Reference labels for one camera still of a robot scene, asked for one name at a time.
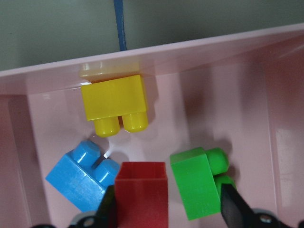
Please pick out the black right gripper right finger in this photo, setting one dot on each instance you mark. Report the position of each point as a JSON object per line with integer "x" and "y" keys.
{"x": 237, "y": 213}

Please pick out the brown paper table cover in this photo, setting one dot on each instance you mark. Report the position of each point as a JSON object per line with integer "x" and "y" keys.
{"x": 34, "y": 32}

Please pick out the green toy block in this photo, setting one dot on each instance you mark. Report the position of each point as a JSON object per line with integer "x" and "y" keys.
{"x": 199, "y": 175}

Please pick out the pink plastic box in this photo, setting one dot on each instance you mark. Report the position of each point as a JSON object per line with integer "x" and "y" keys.
{"x": 243, "y": 93}

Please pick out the red toy block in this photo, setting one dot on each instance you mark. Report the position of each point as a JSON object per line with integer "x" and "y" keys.
{"x": 141, "y": 193}

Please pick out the yellow toy block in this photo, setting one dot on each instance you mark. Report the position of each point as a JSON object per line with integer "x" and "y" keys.
{"x": 104, "y": 102}

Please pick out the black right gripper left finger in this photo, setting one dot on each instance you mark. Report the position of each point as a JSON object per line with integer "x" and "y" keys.
{"x": 105, "y": 216}

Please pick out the blue toy block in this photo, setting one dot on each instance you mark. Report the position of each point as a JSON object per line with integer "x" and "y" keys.
{"x": 82, "y": 176}

